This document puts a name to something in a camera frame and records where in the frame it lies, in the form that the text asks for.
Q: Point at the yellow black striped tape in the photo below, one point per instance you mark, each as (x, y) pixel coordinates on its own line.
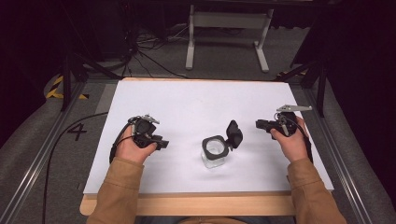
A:
(59, 90)

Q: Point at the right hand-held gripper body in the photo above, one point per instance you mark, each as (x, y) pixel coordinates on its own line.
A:
(287, 119)

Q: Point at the white metal stand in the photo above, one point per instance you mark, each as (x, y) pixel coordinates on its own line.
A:
(229, 34)

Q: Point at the white sheet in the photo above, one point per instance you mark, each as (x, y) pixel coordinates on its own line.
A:
(202, 137)

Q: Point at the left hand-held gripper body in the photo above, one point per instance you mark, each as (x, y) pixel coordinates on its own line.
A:
(144, 128)

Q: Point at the person's right hand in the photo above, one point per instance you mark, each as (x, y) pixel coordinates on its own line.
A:
(292, 144)

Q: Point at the person's left hand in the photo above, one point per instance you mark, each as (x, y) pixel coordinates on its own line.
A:
(134, 149)

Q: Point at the black tripod stand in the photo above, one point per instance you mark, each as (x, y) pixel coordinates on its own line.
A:
(77, 68)
(311, 77)

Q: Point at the metal floor rail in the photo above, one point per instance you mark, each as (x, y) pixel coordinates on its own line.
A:
(339, 155)
(34, 161)

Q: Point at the clear jar with black lid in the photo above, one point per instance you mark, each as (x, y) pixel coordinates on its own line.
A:
(219, 145)

